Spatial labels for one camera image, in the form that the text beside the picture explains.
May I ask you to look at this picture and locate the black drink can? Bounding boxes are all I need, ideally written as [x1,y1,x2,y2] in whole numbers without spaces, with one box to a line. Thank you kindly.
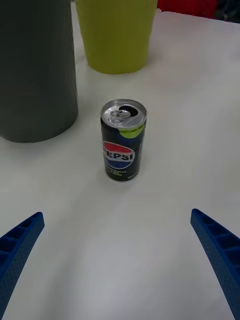
[100,99,148,183]

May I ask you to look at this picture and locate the red object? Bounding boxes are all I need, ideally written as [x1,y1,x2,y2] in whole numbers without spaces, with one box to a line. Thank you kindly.
[156,0,218,20]

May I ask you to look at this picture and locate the grey plastic bin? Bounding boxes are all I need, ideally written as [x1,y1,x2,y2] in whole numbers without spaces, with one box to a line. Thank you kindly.
[0,0,79,143]

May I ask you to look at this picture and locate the yellow-green plastic bin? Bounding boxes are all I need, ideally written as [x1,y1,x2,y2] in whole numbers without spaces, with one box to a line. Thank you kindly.
[74,0,158,75]

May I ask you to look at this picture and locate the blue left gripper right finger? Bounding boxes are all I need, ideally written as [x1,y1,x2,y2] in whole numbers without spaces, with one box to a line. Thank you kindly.
[190,208,240,320]

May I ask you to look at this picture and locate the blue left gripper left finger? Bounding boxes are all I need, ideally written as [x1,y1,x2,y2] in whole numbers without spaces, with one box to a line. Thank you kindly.
[0,211,45,319]

